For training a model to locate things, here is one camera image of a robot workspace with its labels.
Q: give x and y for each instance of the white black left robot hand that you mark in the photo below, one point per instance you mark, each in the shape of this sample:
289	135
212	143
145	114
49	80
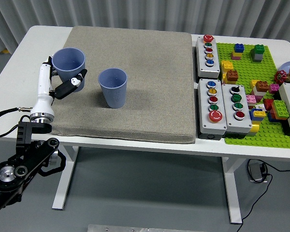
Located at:
44	84

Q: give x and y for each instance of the blue ribbed plastic cup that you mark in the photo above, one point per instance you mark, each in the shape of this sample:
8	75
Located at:
68	67
114	95

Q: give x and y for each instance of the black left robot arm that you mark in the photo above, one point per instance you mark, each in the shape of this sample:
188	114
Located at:
26	157

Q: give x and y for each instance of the grey-brown fabric mat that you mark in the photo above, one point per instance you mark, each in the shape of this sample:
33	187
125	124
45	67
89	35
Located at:
147	84

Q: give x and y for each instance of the grey pleated curtain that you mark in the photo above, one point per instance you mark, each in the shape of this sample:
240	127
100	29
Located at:
135	12

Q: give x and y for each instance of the white table leg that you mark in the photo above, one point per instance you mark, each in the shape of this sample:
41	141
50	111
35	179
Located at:
233	193
58	204

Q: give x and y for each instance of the grey five-button control box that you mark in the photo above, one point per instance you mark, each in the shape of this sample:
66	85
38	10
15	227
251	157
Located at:
206	125
213	68

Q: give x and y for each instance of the blue yellow pink brick stack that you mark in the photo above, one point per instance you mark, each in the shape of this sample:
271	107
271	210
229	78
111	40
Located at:
238	48

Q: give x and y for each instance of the green studded baseplate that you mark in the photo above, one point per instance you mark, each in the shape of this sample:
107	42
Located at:
246	70

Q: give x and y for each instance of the green grey brick stack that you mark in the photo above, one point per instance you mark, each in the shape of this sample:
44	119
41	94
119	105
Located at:
258	53

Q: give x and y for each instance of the brown white yellow brick stack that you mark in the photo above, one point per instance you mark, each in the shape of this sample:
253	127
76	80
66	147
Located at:
262	86

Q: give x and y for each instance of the red brick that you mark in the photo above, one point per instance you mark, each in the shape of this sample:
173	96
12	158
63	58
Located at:
268	104

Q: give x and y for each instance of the grey power adapter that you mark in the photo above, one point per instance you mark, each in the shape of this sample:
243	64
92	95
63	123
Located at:
255	171

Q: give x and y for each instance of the magenta brick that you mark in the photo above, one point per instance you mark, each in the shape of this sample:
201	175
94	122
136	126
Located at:
273	89

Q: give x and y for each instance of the green orange brick stack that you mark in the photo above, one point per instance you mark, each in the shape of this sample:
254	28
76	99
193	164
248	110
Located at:
280	108

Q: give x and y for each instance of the light blue plate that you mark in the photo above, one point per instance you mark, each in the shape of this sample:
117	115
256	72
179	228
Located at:
285	66

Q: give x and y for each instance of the grey button box cut off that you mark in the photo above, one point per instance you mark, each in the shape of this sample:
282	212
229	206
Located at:
288	106

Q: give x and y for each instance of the grey box with black switch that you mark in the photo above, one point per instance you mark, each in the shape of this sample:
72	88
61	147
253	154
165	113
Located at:
236	124

